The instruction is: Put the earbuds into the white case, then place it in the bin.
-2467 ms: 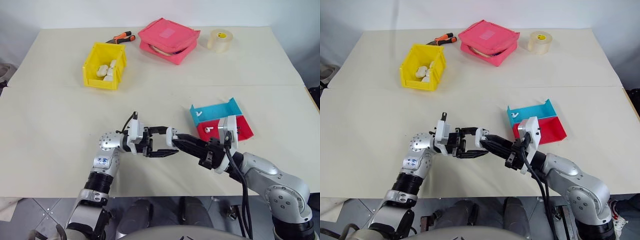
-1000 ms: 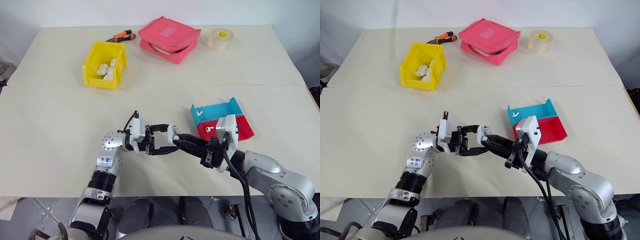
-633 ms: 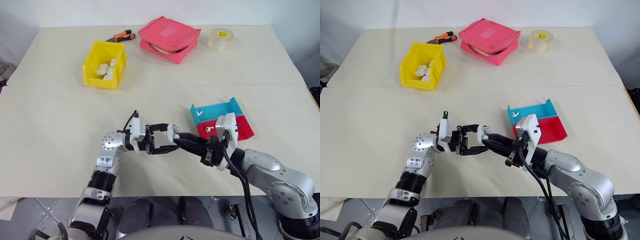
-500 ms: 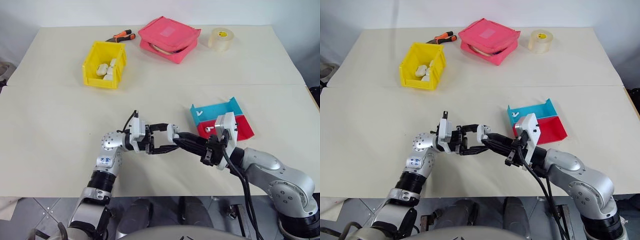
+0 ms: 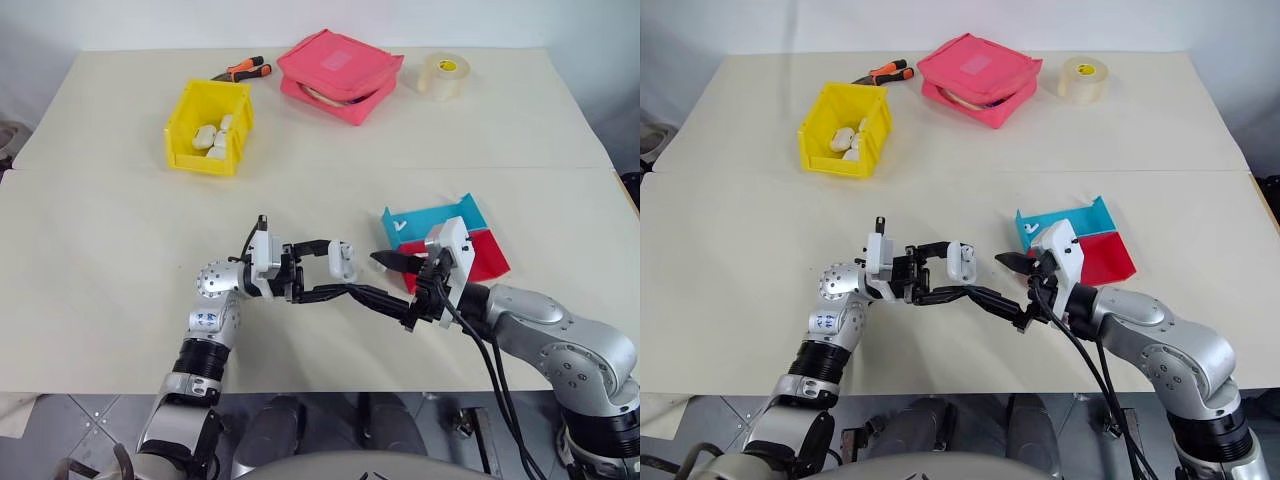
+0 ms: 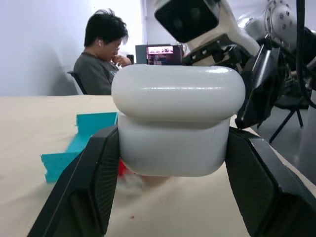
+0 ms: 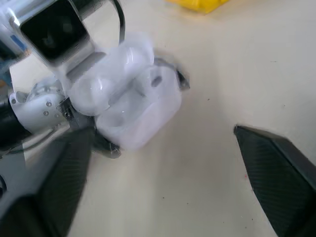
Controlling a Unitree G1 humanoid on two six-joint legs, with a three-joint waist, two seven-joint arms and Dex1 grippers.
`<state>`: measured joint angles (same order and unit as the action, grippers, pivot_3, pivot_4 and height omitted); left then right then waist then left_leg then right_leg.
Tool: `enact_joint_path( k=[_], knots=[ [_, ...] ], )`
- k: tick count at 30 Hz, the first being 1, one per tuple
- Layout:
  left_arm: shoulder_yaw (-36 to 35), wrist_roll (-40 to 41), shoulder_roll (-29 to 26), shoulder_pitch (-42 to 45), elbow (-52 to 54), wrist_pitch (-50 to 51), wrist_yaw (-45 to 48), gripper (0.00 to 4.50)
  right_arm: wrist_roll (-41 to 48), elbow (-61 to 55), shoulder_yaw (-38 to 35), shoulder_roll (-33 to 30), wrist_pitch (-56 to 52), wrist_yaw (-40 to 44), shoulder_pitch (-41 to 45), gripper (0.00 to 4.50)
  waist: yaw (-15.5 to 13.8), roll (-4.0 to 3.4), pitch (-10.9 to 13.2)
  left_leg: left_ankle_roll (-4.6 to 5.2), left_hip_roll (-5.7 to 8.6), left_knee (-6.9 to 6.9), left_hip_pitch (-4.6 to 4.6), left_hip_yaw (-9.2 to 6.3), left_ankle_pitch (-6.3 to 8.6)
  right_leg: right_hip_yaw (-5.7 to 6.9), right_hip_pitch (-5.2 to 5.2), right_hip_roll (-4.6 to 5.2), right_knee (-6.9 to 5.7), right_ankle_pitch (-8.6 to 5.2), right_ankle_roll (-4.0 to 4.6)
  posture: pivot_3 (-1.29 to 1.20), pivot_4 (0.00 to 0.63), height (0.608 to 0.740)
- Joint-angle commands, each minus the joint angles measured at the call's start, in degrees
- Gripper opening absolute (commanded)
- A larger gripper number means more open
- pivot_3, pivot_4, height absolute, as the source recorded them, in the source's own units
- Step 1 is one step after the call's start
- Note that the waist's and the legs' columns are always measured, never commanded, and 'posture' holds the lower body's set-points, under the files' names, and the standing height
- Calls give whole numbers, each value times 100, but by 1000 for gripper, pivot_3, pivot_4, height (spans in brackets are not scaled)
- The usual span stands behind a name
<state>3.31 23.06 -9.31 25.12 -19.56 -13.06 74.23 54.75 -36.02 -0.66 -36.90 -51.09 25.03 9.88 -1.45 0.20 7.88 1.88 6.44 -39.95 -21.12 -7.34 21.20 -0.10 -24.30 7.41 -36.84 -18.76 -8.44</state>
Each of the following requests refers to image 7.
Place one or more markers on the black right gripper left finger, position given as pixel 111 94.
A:
pixel 64 177

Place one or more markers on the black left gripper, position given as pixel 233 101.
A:
pixel 72 116

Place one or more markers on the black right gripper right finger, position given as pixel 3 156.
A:
pixel 279 177

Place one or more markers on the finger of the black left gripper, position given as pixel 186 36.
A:
pixel 184 80

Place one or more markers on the white earbud case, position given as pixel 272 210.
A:
pixel 138 123

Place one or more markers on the yellow plastic bin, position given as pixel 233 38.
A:
pixel 197 6

